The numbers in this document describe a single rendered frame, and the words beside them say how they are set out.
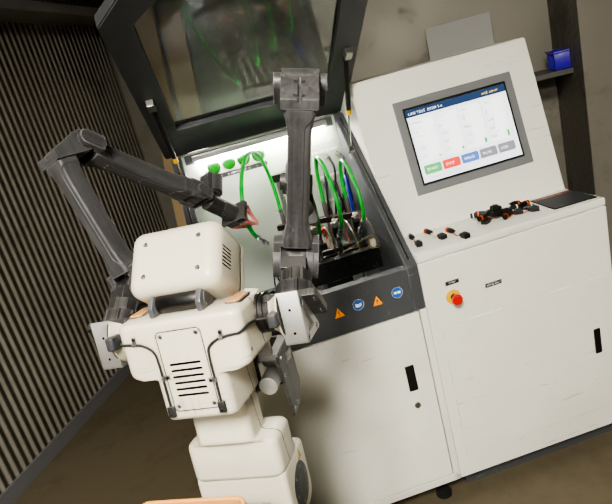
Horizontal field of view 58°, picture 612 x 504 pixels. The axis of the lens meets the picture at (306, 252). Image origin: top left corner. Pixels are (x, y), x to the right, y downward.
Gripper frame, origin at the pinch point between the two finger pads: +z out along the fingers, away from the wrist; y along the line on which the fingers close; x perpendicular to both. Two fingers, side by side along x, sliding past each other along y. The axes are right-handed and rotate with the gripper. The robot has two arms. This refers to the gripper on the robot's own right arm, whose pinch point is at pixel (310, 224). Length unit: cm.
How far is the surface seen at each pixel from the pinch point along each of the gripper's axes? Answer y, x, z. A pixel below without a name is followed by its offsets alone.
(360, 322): -23.6, -7.1, 30.5
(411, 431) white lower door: -56, -15, 65
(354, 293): -16.0, -7.6, 23.2
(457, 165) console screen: 29, -54, 33
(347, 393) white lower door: -43, 3, 46
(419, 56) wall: 206, -78, 160
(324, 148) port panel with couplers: 52, -7, 34
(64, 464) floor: -31, 172, 138
